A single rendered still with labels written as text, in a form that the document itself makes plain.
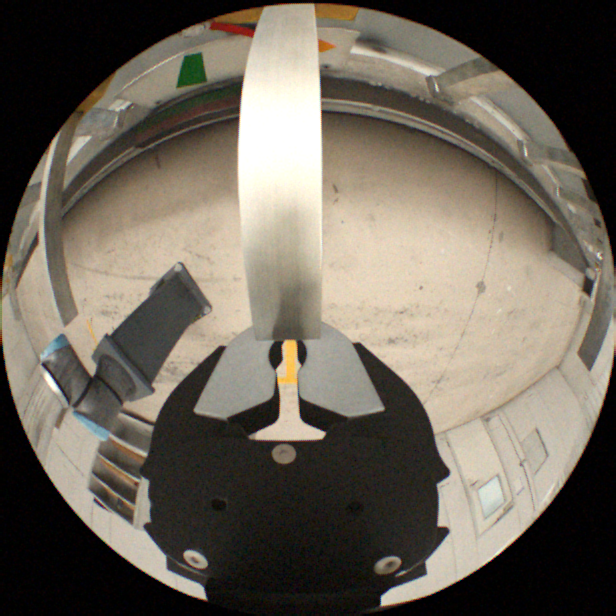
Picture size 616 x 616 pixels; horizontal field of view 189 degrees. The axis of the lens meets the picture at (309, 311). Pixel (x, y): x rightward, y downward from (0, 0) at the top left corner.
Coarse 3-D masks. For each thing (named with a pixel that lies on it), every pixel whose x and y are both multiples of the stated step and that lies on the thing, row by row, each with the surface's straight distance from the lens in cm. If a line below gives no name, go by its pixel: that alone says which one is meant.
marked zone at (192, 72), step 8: (184, 56) 27; (192, 56) 27; (200, 56) 27; (184, 64) 28; (192, 64) 28; (200, 64) 28; (184, 72) 29; (192, 72) 30; (200, 72) 30; (184, 80) 31; (192, 80) 31; (200, 80) 32; (176, 88) 33
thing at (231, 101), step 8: (208, 104) 30; (216, 104) 29; (224, 104) 29; (232, 104) 28; (184, 112) 32; (192, 112) 31; (200, 112) 30; (208, 112) 29; (168, 120) 33; (176, 120) 32; (184, 120) 31; (152, 128) 34; (160, 128) 33; (144, 136) 35; (136, 144) 35
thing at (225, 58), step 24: (192, 48) 26; (216, 48) 26; (240, 48) 27; (336, 48) 27; (168, 72) 29; (216, 72) 30; (240, 72) 31; (120, 96) 32; (144, 96) 33; (168, 96) 34
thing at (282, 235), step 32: (256, 32) 14; (288, 32) 13; (256, 64) 11; (288, 64) 10; (256, 96) 9; (288, 96) 9; (320, 96) 9; (256, 128) 8; (288, 128) 8; (320, 128) 8; (256, 160) 8; (288, 160) 8; (320, 160) 8; (256, 192) 8; (288, 192) 8; (320, 192) 8; (256, 224) 8; (288, 224) 8; (320, 224) 8; (256, 256) 8; (288, 256) 8; (320, 256) 8; (256, 288) 8; (288, 288) 8; (320, 288) 8; (256, 320) 9; (288, 320) 9; (320, 320) 9
